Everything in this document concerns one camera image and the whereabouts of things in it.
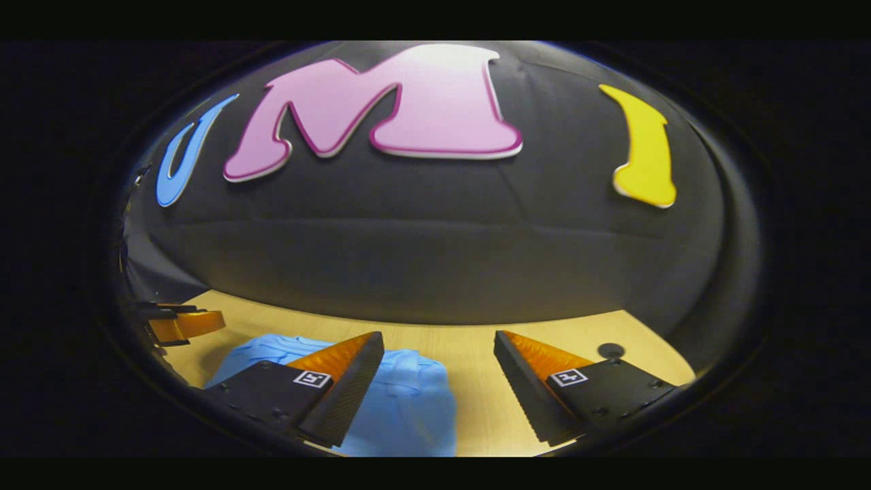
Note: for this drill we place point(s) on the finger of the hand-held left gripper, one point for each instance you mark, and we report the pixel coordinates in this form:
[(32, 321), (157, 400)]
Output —
[(173, 308), (190, 325)]

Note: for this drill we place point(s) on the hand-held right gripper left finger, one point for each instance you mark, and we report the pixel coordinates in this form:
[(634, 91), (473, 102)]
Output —
[(347, 401)]

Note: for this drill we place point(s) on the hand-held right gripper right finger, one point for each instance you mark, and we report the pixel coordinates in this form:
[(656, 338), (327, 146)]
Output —
[(527, 401)]

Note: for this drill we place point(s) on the light blue T-shirt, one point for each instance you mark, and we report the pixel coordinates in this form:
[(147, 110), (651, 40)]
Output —
[(408, 401)]

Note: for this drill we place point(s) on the round black table grommet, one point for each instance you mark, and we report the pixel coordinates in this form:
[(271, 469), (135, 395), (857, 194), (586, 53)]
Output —
[(610, 350)]

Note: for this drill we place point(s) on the black backdrop cloth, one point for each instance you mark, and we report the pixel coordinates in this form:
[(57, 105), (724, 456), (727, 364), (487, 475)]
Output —
[(435, 238)]

